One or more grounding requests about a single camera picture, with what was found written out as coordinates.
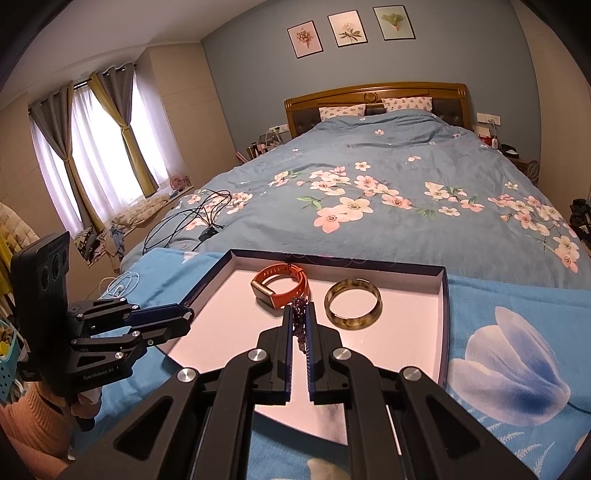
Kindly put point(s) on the shallow pink-lined box tray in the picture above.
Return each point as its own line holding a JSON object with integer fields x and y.
{"x": 221, "y": 323}

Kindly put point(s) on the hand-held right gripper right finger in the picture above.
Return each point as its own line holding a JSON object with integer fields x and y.
{"x": 312, "y": 337}

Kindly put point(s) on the framed pink flower picture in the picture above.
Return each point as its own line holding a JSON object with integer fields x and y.
{"x": 303, "y": 39}

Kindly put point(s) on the white sheer curtain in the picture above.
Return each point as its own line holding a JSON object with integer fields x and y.
{"x": 92, "y": 138}

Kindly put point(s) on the orange smart watch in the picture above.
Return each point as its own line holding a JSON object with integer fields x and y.
{"x": 288, "y": 295}

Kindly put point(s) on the grey and yellow curtain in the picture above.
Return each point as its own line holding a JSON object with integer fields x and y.
{"x": 51, "y": 129}
{"x": 117, "y": 97}

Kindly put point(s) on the person's left hand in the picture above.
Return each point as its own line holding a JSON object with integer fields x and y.
{"x": 87, "y": 398}

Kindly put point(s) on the blue floral duvet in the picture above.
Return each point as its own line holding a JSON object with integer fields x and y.
{"x": 392, "y": 152}

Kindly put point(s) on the printed dark bag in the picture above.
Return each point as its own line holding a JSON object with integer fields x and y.
{"x": 90, "y": 244}

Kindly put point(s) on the black power adapter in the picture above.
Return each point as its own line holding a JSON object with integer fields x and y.
{"x": 210, "y": 232}

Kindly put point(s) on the beige window seat cushion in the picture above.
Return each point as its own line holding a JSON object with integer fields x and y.
{"x": 138, "y": 210}

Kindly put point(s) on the wooden bed headboard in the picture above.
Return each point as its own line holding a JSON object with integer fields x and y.
{"x": 369, "y": 91}

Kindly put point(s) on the yellow cloth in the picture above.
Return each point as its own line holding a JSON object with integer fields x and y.
{"x": 4, "y": 258}

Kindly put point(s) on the small pink fan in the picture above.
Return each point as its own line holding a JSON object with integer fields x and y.
{"x": 178, "y": 182}

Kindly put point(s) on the patterned white pillow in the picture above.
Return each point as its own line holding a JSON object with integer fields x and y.
{"x": 406, "y": 104}
{"x": 341, "y": 112}

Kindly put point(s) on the black equipment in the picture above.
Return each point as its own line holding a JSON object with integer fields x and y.
{"x": 581, "y": 219}

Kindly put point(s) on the wooden nightstand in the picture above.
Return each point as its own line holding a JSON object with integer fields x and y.
{"x": 526, "y": 166}

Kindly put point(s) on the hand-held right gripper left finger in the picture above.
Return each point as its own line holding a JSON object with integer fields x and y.
{"x": 288, "y": 337}

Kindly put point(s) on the beige quilted cloth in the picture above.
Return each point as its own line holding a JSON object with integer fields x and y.
{"x": 18, "y": 226}

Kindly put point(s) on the brown marbled bangle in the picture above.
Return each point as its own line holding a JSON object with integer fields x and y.
{"x": 376, "y": 307}

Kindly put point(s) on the white wall sockets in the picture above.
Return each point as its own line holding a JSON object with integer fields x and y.
{"x": 488, "y": 118}
{"x": 277, "y": 128}

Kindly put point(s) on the framed green leaf picture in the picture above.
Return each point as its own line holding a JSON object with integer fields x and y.
{"x": 393, "y": 22}

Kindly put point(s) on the framed white flower picture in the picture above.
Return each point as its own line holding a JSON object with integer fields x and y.
{"x": 347, "y": 28}

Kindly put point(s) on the cluttered bedside table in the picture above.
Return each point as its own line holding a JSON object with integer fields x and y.
{"x": 265, "y": 143}

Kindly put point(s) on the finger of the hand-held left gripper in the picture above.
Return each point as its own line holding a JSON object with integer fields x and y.
{"x": 157, "y": 312}
{"x": 157, "y": 333}

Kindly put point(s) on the person's left forearm orange sleeve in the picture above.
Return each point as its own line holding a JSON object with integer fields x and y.
{"x": 32, "y": 429}

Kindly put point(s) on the teal plastic basket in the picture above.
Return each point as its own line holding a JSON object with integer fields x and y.
{"x": 9, "y": 369}

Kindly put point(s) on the blue fleece flower blanket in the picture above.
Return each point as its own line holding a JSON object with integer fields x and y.
{"x": 508, "y": 369}

